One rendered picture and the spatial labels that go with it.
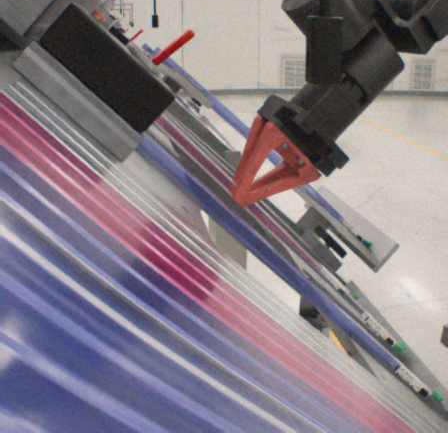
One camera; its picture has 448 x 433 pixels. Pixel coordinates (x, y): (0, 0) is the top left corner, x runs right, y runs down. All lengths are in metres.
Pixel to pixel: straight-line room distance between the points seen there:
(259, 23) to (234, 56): 0.66
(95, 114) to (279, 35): 8.16
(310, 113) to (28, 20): 0.27
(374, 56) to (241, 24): 7.80
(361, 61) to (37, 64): 0.30
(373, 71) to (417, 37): 0.05
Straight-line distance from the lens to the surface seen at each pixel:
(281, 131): 0.46
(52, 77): 0.28
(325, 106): 0.47
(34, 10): 0.29
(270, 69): 8.41
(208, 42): 8.17
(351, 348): 0.45
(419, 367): 0.65
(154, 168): 0.35
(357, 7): 0.47
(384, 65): 0.49
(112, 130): 0.28
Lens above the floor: 1.10
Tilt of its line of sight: 21 degrees down
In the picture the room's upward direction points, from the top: straight up
